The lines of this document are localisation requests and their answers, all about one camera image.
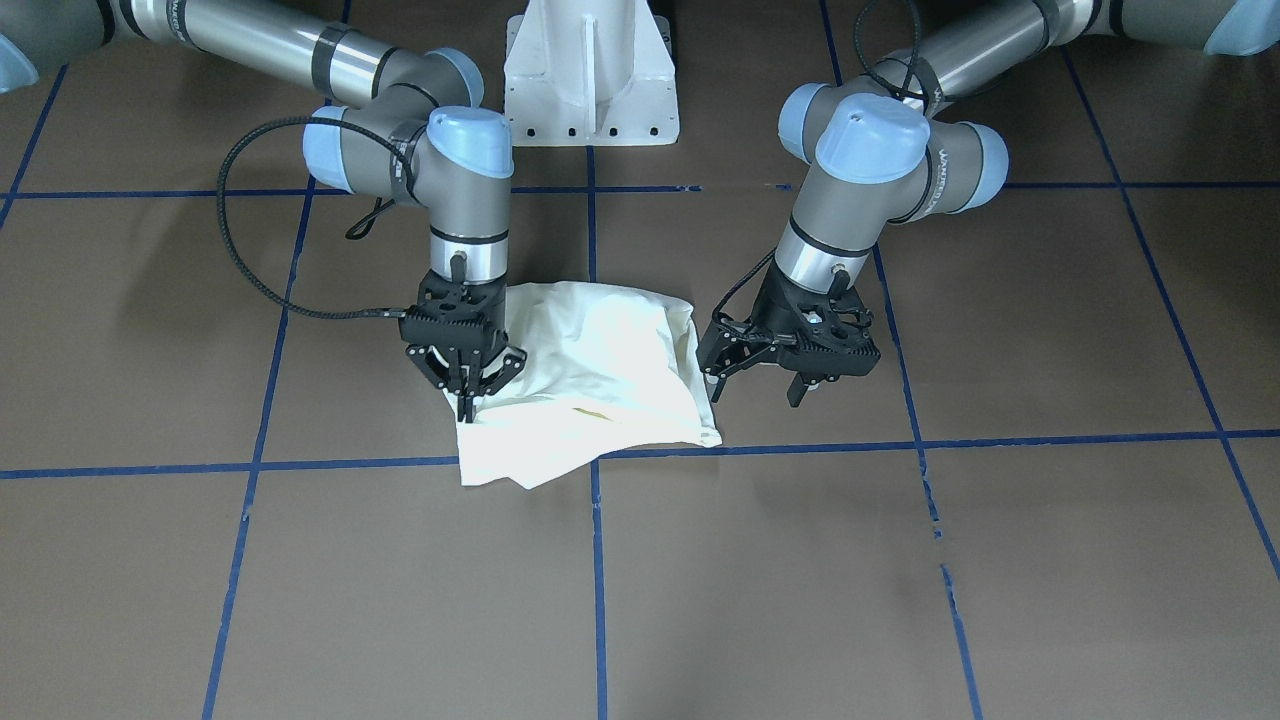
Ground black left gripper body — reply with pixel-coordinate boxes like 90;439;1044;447
750;263;881;378

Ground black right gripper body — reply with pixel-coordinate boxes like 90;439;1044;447
399;272;509;363

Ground cream long-sleeve cat shirt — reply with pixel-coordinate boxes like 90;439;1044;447
456;281;722;489

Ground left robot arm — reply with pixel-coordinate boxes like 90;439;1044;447
703;1;1277;406

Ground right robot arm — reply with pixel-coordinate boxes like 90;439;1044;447
1;1;527;423

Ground brown paper table cover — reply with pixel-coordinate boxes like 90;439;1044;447
1;37;1279;719

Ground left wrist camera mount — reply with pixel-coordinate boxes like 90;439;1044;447
698;311;796;404

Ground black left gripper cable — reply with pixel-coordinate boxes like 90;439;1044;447
852;0;961;113

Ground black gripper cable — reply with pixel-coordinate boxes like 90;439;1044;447
852;0;961;113
216;117;421;323

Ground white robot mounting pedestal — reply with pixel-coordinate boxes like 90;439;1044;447
503;1;681;147

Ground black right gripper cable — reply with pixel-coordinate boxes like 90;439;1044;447
216;117;421;323

